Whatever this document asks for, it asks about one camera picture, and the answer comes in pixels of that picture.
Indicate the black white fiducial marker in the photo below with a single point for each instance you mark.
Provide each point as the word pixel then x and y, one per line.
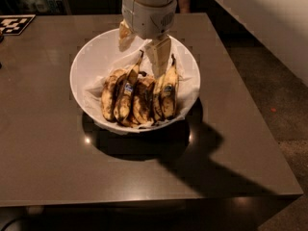
pixel 14 25

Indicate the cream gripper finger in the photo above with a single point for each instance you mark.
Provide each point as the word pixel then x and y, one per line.
pixel 158 52
pixel 125 36

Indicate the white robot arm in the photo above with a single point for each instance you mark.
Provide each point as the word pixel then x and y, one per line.
pixel 281 25

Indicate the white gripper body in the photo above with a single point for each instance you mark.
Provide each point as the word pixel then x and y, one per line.
pixel 148 20

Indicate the thin spotted banana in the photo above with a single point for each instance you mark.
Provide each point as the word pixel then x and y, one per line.
pixel 156 106

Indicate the white paper towel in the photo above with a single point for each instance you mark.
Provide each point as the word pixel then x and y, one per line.
pixel 189 87

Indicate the white bowl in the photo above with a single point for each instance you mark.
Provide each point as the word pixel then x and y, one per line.
pixel 93 58

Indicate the stickered right banana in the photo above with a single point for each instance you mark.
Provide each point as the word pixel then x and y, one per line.
pixel 169 91

